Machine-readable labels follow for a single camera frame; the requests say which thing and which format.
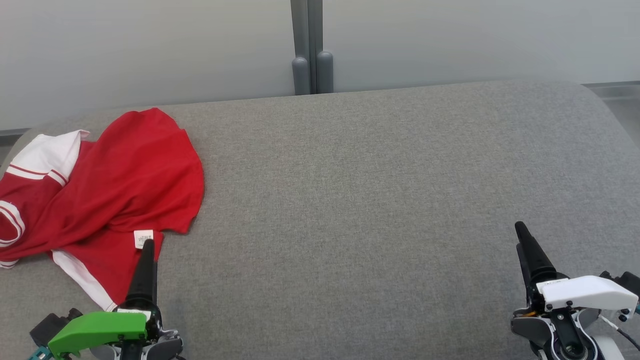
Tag grey vertical wall frame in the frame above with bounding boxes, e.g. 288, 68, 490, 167
290, 0, 324, 96

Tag grey fabric sofa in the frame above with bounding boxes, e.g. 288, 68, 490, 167
0, 80, 640, 360

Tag red shorts number 23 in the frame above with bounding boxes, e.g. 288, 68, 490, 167
48, 229, 165, 312

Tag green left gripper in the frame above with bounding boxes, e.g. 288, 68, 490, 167
47, 240, 184, 360

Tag grey rounded post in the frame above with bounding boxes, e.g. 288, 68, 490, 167
315, 50, 335, 95
292, 56, 311, 96

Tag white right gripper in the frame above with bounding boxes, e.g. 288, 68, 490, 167
510, 221, 640, 360

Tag thin black right gripper cable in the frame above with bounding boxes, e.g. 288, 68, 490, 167
598, 314, 640, 352

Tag red jersey white striped sleeves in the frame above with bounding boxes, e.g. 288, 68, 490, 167
0, 107, 205, 269

